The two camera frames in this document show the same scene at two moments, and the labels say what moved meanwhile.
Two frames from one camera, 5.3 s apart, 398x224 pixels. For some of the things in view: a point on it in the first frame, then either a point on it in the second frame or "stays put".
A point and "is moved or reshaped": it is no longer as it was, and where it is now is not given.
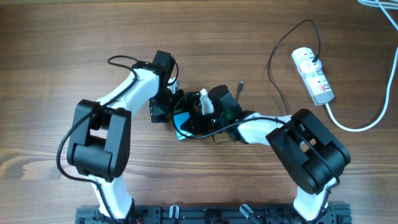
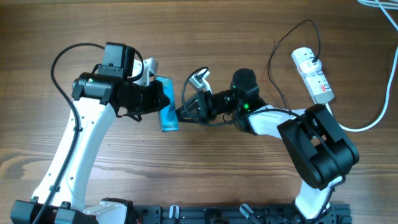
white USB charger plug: x=309 y=67 stays put
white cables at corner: x=383 y=4 stays put
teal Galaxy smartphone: x=183 y=126 is moved or reshaped
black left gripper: x=155 y=111 to x=159 y=100
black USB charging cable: x=270 y=56 stays put
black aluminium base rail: x=214 y=214 stays put
